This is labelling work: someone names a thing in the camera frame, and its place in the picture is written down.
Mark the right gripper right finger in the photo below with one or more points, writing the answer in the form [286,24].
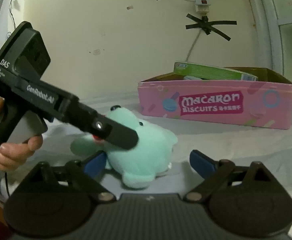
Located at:
[247,201]

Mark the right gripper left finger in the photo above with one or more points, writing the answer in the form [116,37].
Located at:
[53,201]

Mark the window frame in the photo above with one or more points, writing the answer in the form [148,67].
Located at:
[273,20]

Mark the green toothpaste box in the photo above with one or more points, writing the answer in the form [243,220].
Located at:
[210,72]

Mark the pink macaron biscuit tin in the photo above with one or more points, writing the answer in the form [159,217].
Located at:
[266,102]

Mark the lower black tape cross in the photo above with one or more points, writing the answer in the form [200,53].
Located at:
[208,26]

